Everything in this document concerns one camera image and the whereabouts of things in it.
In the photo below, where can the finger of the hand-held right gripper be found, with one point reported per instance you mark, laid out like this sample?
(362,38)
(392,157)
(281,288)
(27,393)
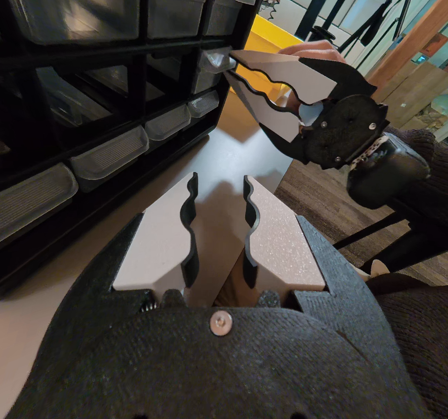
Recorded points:
(276,121)
(301,77)

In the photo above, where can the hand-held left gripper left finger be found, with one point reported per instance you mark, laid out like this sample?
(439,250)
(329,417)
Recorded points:
(154,251)

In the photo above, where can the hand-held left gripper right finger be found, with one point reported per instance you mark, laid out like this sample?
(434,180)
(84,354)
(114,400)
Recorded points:
(287,251)

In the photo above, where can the large yellow plastic bin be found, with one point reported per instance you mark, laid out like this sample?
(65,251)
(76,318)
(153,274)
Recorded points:
(266,37)

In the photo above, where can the clear plastic drawer tray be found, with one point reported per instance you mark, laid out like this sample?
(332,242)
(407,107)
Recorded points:
(211,69)

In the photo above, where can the black drawer cabinet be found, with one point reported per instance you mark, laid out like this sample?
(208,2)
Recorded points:
(168,43)

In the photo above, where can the grey desk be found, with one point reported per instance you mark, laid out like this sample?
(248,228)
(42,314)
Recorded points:
(231,153)

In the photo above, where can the person's right hand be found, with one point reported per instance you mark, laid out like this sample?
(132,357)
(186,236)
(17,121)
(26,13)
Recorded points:
(315,49)

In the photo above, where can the stack of cardboard boxes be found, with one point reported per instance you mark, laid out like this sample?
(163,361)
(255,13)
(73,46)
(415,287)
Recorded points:
(413,93)

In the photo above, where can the black tripod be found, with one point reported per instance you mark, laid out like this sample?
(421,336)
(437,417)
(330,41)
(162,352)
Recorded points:
(378,16)

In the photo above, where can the group of small cabinet drawers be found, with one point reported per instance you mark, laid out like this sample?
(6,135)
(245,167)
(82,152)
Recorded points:
(108,156)

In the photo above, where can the wooden beam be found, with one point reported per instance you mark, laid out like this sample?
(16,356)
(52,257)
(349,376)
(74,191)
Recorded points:
(413,41)

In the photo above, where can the person's dark knit sweater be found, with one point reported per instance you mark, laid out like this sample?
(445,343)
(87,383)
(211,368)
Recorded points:
(413,338)

